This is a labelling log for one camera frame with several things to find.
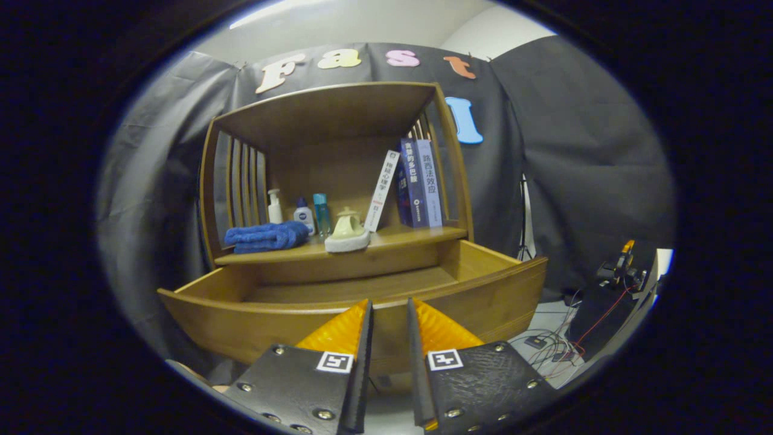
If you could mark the white book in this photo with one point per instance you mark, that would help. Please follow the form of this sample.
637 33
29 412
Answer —
381 190

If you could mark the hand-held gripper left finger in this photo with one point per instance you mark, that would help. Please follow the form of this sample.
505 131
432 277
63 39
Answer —
362 374

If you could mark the pale grey-blue book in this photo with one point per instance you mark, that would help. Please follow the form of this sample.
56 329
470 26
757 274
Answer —
430 181

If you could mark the blue folded towel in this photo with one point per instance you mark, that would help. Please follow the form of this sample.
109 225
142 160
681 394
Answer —
266 235

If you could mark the wooden cabinet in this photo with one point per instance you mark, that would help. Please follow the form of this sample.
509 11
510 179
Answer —
326 169

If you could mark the white pump bottle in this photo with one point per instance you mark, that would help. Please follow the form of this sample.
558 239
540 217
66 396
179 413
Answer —
275 211

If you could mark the clear blue bottle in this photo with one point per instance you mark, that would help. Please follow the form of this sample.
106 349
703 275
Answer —
321 214

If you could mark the small black adapter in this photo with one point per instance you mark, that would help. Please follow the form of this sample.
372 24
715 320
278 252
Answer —
535 342

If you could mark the black box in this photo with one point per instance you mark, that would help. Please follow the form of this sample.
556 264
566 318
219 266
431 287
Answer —
595 317

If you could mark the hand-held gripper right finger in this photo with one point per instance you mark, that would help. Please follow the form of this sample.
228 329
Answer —
418 374

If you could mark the white bottle with blue cap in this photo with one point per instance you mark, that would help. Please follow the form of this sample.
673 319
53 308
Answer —
304 216

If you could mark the dark blue book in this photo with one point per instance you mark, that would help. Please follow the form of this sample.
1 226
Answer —
413 181

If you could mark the wooden drawer with black knob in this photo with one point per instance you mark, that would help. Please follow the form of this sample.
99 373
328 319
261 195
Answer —
253 332

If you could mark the black-blue book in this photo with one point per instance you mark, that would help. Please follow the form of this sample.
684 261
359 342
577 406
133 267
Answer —
401 199

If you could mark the black backdrop cloth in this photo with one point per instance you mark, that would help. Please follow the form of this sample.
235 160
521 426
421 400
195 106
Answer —
574 151

